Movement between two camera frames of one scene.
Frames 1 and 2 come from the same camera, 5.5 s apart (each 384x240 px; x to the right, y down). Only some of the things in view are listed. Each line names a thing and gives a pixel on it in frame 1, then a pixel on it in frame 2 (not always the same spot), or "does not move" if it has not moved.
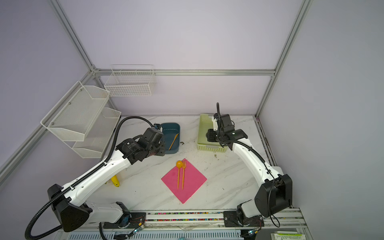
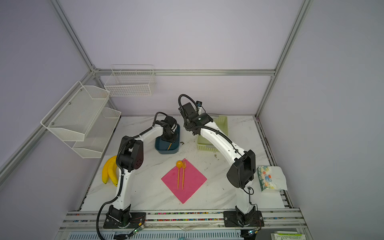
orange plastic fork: [183, 165] does not move
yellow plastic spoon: [179, 164] does not move
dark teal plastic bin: [170, 130] does not move
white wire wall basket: [130, 80] does not move
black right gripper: [209, 135] to [185, 124]
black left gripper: [162, 151] to [171, 140]
